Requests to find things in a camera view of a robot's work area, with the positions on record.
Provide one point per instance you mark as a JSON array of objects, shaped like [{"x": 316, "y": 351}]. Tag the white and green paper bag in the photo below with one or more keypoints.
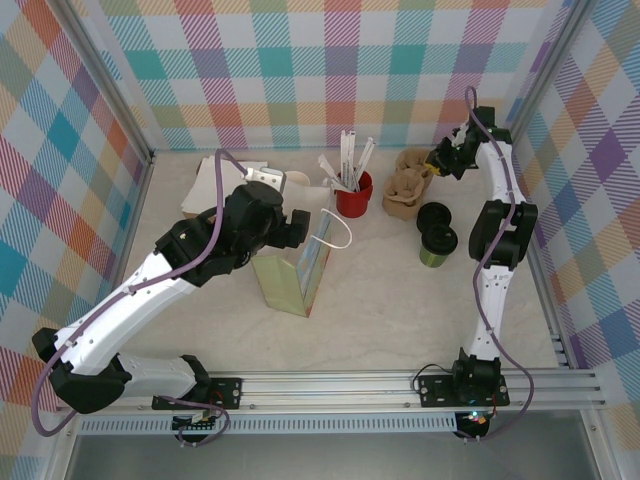
[{"x": 282, "y": 285}]

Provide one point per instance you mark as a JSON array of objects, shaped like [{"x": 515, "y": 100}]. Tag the white paper napkin stack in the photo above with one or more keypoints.
[{"x": 202, "y": 192}]

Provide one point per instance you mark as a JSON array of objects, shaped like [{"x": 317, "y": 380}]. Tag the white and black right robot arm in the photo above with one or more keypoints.
[{"x": 500, "y": 175}]

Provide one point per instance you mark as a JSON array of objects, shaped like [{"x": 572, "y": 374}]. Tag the grey metal sheet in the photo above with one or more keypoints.
[{"x": 325, "y": 460}]

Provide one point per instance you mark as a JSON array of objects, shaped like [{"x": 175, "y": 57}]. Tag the red plastic straw bucket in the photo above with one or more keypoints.
[{"x": 352, "y": 205}]

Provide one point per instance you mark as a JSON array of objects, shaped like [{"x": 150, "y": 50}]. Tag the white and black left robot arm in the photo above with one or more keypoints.
[{"x": 125, "y": 310}]

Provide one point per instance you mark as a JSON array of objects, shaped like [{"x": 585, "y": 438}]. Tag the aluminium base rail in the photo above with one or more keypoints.
[{"x": 325, "y": 390}]

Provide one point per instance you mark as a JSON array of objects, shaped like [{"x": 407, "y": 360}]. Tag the small circuit board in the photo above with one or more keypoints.
[
  {"x": 195, "y": 425},
  {"x": 475, "y": 417}
]

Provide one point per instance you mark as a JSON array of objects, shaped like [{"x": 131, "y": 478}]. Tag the brown cardboard napkin tray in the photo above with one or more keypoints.
[{"x": 186, "y": 215}]

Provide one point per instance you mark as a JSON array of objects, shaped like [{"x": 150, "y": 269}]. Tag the aluminium side rail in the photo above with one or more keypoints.
[
  {"x": 547, "y": 300},
  {"x": 129, "y": 235}
]

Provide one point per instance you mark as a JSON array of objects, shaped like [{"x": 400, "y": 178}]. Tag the aluminium frame post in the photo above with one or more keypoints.
[
  {"x": 548, "y": 65},
  {"x": 102, "y": 65}
]

